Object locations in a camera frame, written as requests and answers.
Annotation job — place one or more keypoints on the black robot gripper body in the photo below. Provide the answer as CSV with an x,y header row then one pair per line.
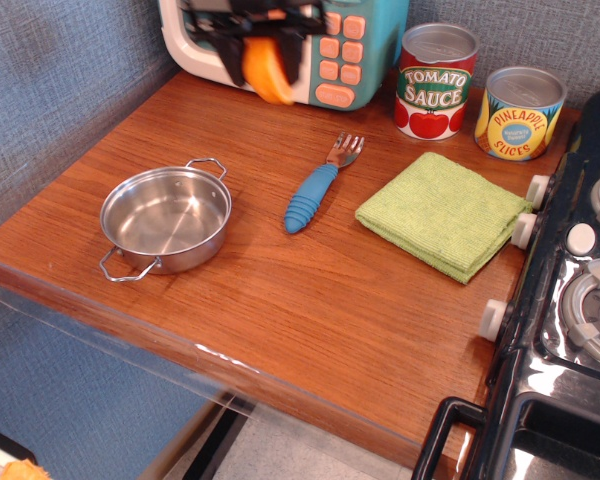
x,y
229,20

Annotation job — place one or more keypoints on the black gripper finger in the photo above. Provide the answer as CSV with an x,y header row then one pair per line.
x,y
290,45
230,51

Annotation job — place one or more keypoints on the orange plastic half orange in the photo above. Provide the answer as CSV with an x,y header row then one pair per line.
x,y
263,70

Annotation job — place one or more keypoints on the green folded cloth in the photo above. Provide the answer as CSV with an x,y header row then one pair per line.
x,y
444,214

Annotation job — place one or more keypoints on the teal toy microwave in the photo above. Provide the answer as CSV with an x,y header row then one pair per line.
x,y
341,69

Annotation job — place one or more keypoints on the tomato sauce can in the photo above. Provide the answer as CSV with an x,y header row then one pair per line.
x,y
434,78

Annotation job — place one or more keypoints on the small steel pan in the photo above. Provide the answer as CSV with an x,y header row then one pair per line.
x,y
166,220

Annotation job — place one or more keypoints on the pineapple slices can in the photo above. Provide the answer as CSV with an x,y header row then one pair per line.
x,y
519,112

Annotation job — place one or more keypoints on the white stove knob upper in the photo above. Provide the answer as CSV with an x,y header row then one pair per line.
x,y
537,189

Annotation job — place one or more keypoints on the white stove knob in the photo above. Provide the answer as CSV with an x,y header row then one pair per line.
x,y
537,189
492,318
523,230

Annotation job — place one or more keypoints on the white stove knob middle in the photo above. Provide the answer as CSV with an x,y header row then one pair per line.
x,y
523,230

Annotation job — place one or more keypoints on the white stove knob lower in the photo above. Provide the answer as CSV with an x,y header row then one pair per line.
x,y
492,318

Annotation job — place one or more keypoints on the black toy stove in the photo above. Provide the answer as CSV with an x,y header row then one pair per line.
x,y
541,419

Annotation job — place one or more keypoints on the orange fuzzy object corner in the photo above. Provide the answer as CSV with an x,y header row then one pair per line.
x,y
24,470

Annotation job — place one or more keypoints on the blue handled metal fork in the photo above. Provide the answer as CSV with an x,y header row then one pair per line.
x,y
307,199

